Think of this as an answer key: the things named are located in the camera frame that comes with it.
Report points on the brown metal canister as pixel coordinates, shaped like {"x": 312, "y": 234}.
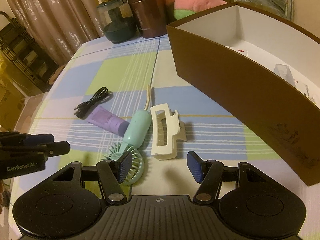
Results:
{"x": 151, "y": 17}

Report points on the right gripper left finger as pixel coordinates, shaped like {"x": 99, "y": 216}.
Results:
{"x": 111, "y": 174}

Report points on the cream hair claw clip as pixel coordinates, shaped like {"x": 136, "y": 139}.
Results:
{"x": 167, "y": 129}

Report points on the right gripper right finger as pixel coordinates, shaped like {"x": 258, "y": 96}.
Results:
{"x": 208, "y": 174}

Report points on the long white ointment box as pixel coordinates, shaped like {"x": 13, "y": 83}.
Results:
{"x": 307, "y": 91}

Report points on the white spray bottle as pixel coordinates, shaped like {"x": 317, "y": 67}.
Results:
{"x": 284, "y": 72}

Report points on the beige patterned curtain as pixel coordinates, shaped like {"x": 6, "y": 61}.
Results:
{"x": 60, "y": 27}

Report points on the dark wooden shelf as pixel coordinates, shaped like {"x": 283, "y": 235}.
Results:
{"x": 25, "y": 53}

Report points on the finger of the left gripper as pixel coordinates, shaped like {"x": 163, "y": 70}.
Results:
{"x": 50, "y": 149}
{"x": 17, "y": 138}

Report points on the white blue medicine box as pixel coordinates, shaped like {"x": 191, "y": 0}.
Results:
{"x": 239, "y": 50}

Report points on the purple cosmetic tube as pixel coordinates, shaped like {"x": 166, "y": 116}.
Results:
{"x": 108, "y": 121}

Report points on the mint handheld fan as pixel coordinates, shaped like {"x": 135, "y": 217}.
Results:
{"x": 133, "y": 138}

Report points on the person's left hand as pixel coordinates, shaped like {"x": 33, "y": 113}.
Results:
{"x": 2, "y": 190}

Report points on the checked blue green tablecloth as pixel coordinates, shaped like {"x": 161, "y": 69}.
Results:
{"x": 126, "y": 70}

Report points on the brown cardboard box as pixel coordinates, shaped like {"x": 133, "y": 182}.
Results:
{"x": 247, "y": 87}

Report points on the dark green glass teapot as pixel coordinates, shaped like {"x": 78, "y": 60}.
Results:
{"x": 117, "y": 20}

